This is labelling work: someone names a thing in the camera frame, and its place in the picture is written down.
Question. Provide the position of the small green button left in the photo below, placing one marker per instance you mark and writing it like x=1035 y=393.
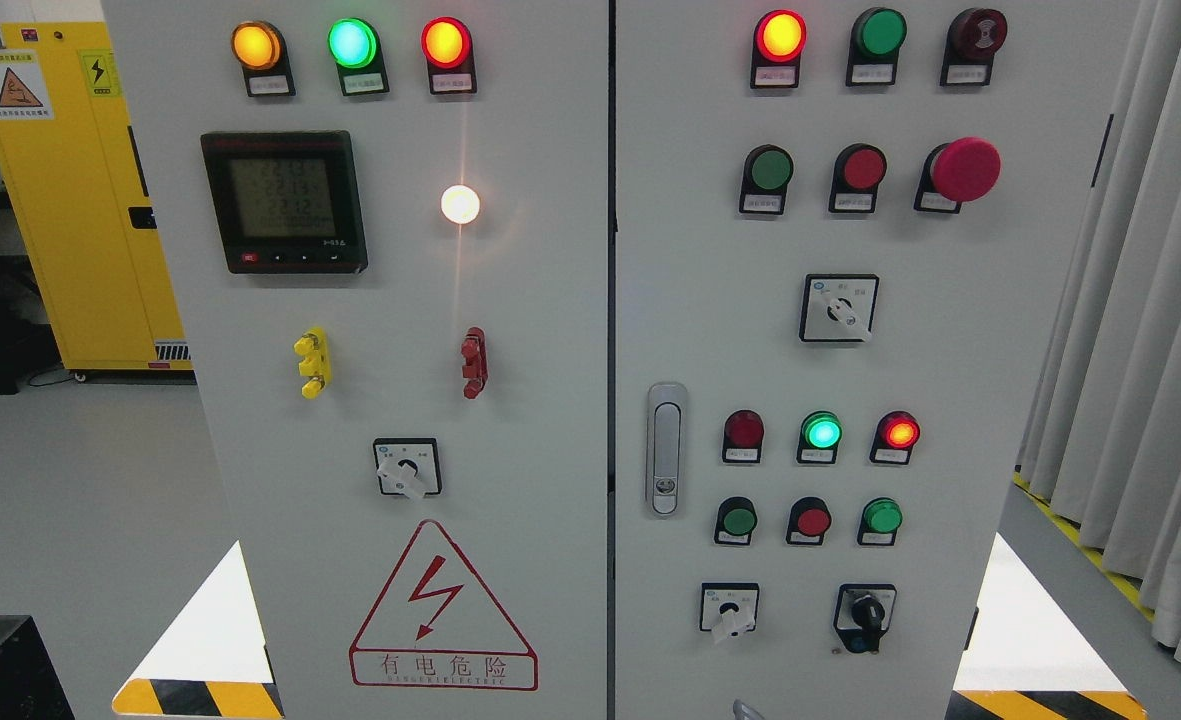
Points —
x=735 y=522

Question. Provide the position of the small green button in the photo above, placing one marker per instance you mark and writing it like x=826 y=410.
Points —
x=735 y=522
x=880 y=521

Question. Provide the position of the green start push button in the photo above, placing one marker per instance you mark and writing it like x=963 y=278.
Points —
x=767 y=171

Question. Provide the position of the small red button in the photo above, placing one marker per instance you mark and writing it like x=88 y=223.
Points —
x=808 y=522

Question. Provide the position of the red stop push button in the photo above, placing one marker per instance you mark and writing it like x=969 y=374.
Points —
x=857 y=174

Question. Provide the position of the small green button right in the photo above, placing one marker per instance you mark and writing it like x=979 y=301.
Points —
x=880 y=521

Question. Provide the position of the red emergency mushroom button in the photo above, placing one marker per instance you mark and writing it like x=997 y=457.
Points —
x=956 y=172

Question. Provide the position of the grey electrical control cabinet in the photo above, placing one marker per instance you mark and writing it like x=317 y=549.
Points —
x=607 y=142

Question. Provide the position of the red terminal connector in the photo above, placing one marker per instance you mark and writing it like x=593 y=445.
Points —
x=475 y=367

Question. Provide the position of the dark red small lamp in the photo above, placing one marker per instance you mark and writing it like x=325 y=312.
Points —
x=743 y=435

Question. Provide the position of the white lit indicator lamp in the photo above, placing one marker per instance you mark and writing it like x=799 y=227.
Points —
x=460 y=204

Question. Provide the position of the lit green small lamp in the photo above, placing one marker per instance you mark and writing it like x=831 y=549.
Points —
x=820 y=435

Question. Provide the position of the yellow terminal connector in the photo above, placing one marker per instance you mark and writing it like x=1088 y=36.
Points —
x=314 y=361

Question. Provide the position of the red electric danger sticker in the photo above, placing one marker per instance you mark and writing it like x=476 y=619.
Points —
x=436 y=624

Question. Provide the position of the lit red small lamp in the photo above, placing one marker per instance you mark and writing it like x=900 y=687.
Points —
x=895 y=437

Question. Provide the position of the black digital power meter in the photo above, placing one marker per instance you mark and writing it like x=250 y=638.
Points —
x=286 y=202

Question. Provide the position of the lit red indicator lamp left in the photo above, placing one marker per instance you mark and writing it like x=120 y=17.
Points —
x=449 y=53

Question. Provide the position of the lit red lamp right door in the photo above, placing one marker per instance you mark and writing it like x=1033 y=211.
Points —
x=778 y=40

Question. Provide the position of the lit green indicator lamp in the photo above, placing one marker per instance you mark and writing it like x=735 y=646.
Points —
x=356 y=49

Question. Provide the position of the dark green lamp top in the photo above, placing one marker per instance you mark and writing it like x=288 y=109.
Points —
x=876 y=38

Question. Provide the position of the amber indicator lamp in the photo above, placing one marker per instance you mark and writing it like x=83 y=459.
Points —
x=263 y=54

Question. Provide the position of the dark red buzzer lamp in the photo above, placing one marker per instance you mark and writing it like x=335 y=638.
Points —
x=972 y=40

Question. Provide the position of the grey curtain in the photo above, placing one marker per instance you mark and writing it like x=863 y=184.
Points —
x=1103 y=443

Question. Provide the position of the yellow safety cabinet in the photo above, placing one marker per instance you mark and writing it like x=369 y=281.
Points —
x=69 y=162

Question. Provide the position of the black box bottom left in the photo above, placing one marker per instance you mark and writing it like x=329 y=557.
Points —
x=29 y=686

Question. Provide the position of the silver door handle lock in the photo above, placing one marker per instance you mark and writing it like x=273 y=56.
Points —
x=664 y=449

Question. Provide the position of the left door selector switch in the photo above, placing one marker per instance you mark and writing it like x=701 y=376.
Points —
x=408 y=467

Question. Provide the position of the upper right selector switch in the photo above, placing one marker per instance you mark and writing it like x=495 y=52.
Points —
x=838 y=308

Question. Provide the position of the lower white selector switch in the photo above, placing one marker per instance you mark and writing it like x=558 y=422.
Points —
x=728 y=609

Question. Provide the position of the black knob selector switch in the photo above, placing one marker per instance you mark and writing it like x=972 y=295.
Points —
x=862 y=615

